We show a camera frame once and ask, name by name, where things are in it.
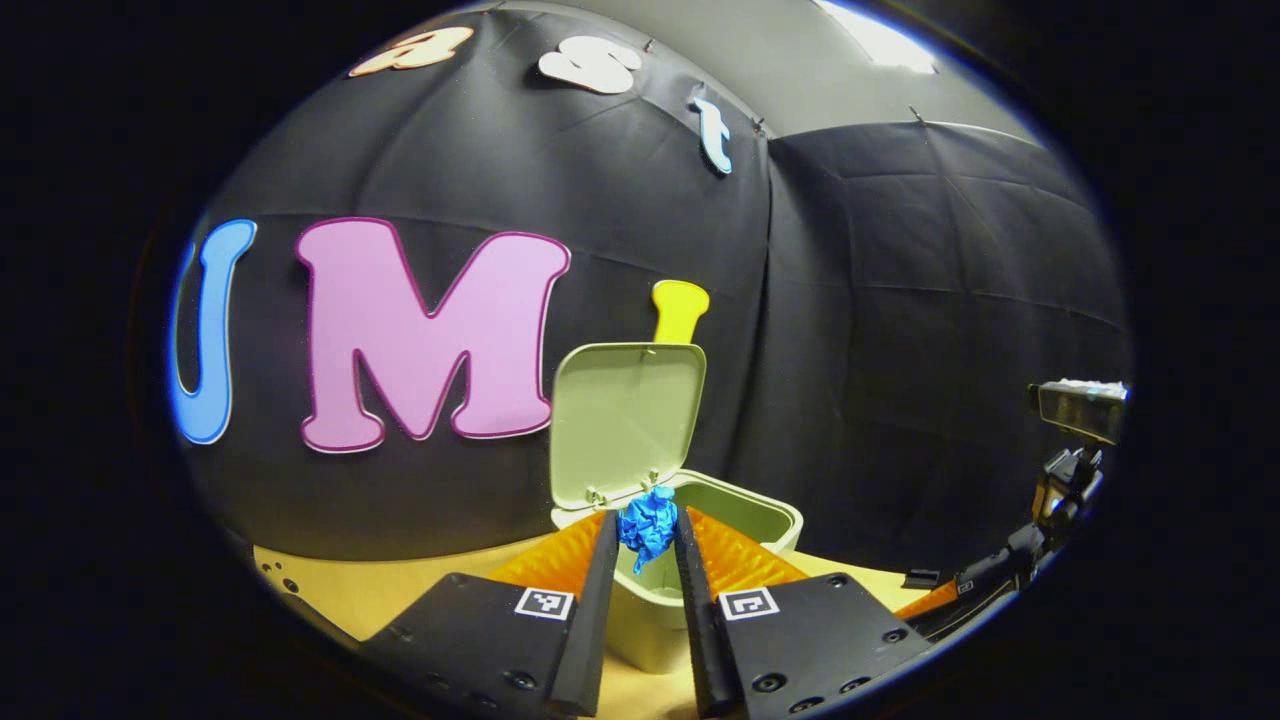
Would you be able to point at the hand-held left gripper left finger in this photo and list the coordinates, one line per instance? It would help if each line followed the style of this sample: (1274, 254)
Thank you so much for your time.
(598, 620)

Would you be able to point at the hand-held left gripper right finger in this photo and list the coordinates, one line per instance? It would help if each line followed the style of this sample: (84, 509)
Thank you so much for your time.
(695, 630)

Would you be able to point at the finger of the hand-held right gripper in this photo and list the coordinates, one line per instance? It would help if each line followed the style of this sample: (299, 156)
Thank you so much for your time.
(930, 600)

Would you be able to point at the blue paper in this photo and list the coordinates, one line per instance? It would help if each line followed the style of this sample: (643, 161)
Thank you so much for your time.
(648, 525)

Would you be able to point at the pale green desktop garbage bin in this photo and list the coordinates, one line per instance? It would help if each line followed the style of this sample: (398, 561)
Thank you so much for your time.
(625, 420)

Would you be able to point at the wooden desktop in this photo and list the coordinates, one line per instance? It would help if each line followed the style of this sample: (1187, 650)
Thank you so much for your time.
(330, 590)

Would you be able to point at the black backdrop cloth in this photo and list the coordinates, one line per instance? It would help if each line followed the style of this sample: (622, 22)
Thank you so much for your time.
(900, 300)

